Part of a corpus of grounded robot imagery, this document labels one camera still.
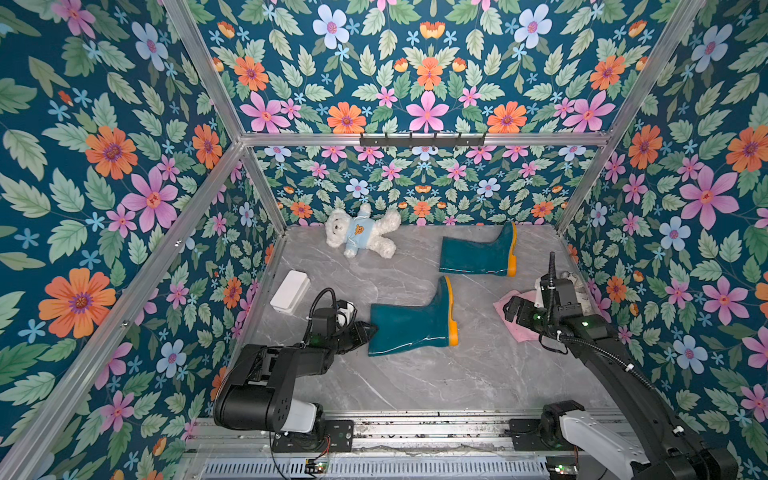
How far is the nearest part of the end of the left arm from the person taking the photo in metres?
0.74

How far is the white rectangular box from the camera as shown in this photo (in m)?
0.96

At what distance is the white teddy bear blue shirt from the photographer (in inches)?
42.7

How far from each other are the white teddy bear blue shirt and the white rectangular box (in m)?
0.18

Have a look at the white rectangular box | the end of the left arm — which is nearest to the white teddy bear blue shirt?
the white rectangular box

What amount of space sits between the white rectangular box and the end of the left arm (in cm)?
19

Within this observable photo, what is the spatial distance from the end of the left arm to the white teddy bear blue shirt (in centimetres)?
31

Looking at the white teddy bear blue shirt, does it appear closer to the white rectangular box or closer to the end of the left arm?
the white rectangular box
